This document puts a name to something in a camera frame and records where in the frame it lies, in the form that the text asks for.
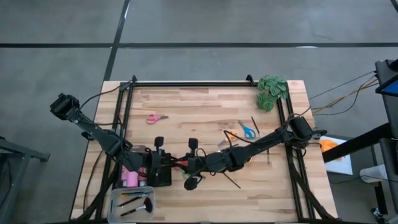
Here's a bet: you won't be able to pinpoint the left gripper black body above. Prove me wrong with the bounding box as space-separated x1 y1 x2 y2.
145 151 166 175

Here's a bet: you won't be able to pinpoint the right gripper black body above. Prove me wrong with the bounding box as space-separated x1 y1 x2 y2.
185 151 208 177

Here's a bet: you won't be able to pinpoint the red paint bottle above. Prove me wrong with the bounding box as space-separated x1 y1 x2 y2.
138 167 147 187

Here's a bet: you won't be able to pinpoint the light pink paint bottle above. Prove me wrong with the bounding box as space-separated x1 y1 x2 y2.
126 170 139 188

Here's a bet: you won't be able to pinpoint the fluffy black-handled brush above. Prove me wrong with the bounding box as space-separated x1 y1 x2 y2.
120 197 154 218

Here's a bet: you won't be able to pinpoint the long black paintbrush silver ferrule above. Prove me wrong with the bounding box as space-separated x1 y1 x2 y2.
117 194 150 208

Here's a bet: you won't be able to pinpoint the thin black paintbrush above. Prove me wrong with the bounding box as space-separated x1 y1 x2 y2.
221 171 242 190

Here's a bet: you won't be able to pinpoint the black mesh basket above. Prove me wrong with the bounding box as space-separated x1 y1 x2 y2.
146 152 172 188

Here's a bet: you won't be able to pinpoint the pink scissors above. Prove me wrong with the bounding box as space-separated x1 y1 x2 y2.
145 113 169 126

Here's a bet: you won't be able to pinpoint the orange scissors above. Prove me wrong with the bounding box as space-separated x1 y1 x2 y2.
217 130 239 147

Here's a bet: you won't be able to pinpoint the blue scissors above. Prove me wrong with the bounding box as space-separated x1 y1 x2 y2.
237 120 256 140

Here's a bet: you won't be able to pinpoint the clear plastic container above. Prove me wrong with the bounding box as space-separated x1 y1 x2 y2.
106 185 156 224

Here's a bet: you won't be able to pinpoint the thin brown paintbrush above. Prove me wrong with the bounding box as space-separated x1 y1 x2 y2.
251 116 261 138

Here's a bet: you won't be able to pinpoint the green striped potted plant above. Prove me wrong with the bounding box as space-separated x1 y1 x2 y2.
256 75 289 113

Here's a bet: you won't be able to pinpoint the orange cloth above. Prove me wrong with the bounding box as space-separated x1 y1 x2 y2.
319 139 343 161

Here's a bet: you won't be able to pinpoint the grey metal stand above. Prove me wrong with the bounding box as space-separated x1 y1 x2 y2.
0 136 50 224

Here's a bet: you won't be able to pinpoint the white sheet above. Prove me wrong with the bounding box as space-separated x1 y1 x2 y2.
318 136 354 176

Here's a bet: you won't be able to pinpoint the black diagonal beam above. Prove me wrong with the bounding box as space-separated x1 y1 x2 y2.
322 122 398 164

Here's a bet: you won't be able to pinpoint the white paper roll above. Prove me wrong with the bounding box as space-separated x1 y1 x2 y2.
359 164 389 184

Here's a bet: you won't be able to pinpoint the monitor with blue screen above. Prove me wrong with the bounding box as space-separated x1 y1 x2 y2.
374 58 398 98

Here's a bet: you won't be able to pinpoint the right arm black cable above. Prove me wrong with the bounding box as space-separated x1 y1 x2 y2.
223 107 312 146

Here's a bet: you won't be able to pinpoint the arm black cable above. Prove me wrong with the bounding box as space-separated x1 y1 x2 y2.
79 81 131 108
223 107 312 146

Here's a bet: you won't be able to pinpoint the black aluminium table frame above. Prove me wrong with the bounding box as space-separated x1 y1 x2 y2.
74 74 340 223

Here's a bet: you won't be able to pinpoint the brown cable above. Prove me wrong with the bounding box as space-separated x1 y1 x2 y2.
81 146 107 213

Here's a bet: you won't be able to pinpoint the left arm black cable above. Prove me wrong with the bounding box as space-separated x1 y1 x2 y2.
79 81 131 108

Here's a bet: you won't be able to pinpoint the black floor cable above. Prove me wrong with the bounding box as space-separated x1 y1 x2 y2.
307 70 377 100

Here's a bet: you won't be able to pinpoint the yellow cable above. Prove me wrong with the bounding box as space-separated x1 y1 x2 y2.
310 77 379 110

